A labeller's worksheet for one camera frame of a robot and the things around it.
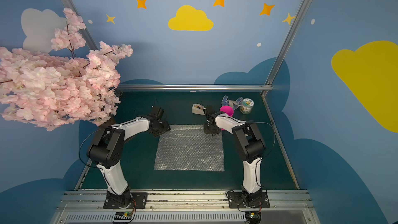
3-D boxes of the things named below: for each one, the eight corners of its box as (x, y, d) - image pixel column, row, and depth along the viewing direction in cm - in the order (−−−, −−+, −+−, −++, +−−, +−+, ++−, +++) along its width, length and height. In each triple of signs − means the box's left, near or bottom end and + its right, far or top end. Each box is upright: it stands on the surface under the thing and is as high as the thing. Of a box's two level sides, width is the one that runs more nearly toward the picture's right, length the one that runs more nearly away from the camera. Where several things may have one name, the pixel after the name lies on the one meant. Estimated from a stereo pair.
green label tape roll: (241, 114, 111) (243, 107, 104) (239, 105, 116) (241, 98, 110) (252, 114, 111) (255, 107, 104) (250, 105, 116) (252, 98, 110)
